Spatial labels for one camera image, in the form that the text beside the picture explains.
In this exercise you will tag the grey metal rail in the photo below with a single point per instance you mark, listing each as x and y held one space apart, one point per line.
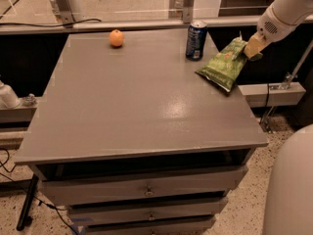
95 25

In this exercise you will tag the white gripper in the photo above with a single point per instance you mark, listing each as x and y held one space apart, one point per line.
269 25

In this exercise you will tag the grey drawer cabinet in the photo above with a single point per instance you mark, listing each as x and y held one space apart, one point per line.
138 109

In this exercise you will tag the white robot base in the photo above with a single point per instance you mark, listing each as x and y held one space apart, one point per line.
289 202

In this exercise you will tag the right metal post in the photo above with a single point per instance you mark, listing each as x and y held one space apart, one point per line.
188 6

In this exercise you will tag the orange fruit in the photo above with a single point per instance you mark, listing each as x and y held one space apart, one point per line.
116 38

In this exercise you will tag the grey drawer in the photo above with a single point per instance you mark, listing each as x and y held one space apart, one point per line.
142 186
157 227
147 212

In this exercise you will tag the bottom grey drawer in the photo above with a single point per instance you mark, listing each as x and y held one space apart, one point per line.
157 227

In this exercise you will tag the metal post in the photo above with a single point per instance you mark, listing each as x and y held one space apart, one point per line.
188 6
70 11

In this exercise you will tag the green jalapeno chip bag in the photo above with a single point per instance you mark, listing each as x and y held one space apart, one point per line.
224 68

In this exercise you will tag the left metal post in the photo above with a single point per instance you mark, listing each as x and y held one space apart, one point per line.
70 11

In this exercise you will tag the top grey drawer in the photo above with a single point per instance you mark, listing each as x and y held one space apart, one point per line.
142 186

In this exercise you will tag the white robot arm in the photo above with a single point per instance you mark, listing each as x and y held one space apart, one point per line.
280 19

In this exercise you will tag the white bottle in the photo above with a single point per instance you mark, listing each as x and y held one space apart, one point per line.
8 96

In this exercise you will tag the blue pepsi can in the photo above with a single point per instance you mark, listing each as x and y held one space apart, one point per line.
197 32

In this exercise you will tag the black table leg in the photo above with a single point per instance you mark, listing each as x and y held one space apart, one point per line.
29 196

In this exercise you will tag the middle grey drawer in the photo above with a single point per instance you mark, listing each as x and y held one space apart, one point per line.
147 212

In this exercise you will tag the small metal clamp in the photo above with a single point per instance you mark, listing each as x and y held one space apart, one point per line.
29 100

